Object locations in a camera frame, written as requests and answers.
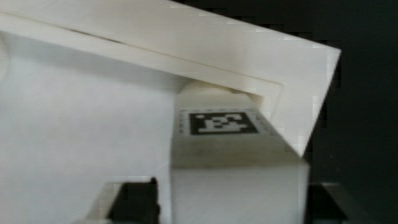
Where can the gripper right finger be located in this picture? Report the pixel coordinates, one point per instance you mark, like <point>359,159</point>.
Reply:
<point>327,205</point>

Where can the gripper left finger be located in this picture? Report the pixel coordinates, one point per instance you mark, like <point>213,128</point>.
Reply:
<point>135,207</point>

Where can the white table leg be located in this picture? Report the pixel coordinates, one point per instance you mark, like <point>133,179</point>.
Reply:
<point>238,174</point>

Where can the white square table top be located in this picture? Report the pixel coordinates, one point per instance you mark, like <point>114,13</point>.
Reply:
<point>85,103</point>

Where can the white U-shaped obstacle fence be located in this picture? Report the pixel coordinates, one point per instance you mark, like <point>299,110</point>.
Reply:
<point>249,43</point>

